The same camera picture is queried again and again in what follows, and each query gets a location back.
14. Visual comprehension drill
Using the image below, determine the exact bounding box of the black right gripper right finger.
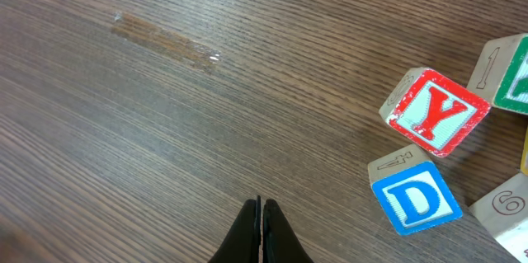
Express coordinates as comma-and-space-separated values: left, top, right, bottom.
262, 199, 314, 263

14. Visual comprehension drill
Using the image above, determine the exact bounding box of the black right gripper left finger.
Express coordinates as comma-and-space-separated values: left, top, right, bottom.
209, 195, 261, 263

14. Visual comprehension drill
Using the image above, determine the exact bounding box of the blue side block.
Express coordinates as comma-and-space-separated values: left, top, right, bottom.
367, 144, 463, 236

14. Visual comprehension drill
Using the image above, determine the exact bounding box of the red Y letter block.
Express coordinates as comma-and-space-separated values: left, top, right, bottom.
379, 67, 491, 157

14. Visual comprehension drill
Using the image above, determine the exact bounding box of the green side picture block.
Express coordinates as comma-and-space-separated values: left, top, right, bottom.
469, 172, 527, 263

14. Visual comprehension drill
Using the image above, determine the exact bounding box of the yellow side picture block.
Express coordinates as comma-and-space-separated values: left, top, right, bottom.
520, 130, 528, 175

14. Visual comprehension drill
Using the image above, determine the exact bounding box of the green N letter block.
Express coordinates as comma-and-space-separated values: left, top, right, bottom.
467, 33, 527, 115

